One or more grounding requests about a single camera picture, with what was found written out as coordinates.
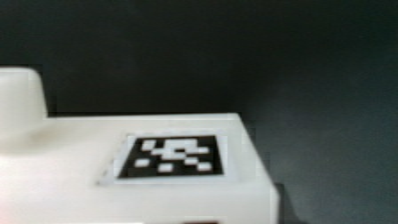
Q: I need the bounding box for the white front drawer tray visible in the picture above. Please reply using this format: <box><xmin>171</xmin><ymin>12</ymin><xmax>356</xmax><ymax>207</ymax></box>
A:
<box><xmin>0</xmin><ymin>67</ymin><xmax>278</xmax><ymax>224</ymax></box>

